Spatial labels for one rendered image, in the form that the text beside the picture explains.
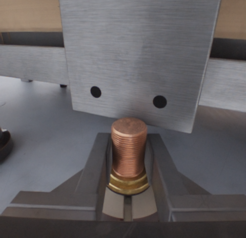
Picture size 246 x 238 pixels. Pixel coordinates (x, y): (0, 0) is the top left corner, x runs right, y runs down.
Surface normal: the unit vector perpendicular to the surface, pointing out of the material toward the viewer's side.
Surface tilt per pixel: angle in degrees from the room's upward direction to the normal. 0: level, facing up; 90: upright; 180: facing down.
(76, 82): 90
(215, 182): 180
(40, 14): 90
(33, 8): 90
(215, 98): 90
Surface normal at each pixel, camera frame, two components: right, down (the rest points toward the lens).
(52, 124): 0.01, -0.88
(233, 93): -0.36, 0.44
